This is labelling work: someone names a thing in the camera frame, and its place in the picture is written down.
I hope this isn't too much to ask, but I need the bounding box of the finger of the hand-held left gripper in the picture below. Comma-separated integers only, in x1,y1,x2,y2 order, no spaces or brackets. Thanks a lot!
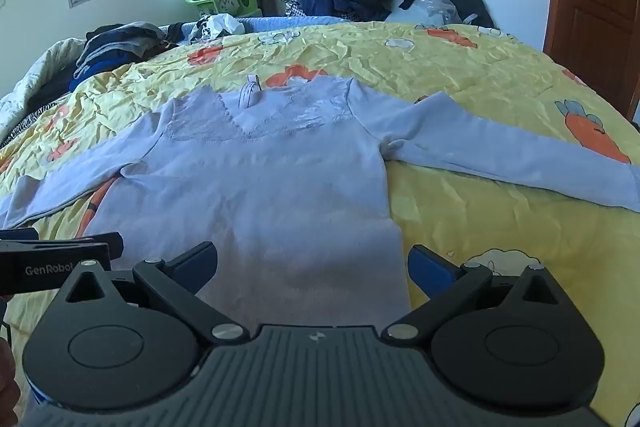
0,228,40,242
0,232,124,259

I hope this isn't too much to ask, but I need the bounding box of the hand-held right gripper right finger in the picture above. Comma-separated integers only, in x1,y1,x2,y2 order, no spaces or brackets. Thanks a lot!
381,244,569,343

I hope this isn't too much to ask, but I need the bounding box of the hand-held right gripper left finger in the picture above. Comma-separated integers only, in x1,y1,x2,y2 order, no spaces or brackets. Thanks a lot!
64,241,252,347

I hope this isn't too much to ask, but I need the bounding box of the light purple long-sleeve shirt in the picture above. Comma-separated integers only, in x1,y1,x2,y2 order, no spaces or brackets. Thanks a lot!
0,77,640,333

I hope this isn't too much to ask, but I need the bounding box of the stack of folded dark clothes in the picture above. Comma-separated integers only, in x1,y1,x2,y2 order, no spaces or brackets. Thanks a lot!
70,22,168,90

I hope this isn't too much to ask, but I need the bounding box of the person's left hand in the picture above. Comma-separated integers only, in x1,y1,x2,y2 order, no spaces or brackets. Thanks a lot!
0,339,21,425

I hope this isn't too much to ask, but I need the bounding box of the black white striped cloth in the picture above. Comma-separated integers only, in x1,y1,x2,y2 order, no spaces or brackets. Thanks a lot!
0,99,71,148

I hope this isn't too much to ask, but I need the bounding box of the white quilted blanket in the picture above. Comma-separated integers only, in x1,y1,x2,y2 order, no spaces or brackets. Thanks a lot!
0,38,86,142

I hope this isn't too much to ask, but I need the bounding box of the yellow printed quilt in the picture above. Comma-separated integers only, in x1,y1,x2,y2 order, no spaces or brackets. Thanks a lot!
0,21,640,427

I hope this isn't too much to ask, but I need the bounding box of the crumpled white plastic bag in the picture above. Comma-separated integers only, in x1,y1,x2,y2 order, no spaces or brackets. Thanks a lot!
192,14,246,42

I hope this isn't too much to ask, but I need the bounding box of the blue mattress pad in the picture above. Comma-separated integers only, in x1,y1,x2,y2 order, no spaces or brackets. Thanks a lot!
175,16,346,45

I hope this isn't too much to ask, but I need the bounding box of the clear plastic bag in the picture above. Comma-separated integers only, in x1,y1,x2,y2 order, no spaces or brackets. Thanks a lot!
400,0,461,25

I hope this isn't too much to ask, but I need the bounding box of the green plastic chair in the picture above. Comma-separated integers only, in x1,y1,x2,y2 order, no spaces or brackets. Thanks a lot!
181,0,263,18

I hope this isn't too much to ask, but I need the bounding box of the black backpack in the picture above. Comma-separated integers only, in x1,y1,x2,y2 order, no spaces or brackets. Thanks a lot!
442,0,495,29

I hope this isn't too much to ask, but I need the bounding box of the navy padded jacket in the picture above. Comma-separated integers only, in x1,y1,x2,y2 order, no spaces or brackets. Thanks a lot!
292,0,391,24

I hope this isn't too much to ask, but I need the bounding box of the brown wooden door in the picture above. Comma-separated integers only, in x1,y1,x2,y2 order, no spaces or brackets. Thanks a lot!
542,0,640,118

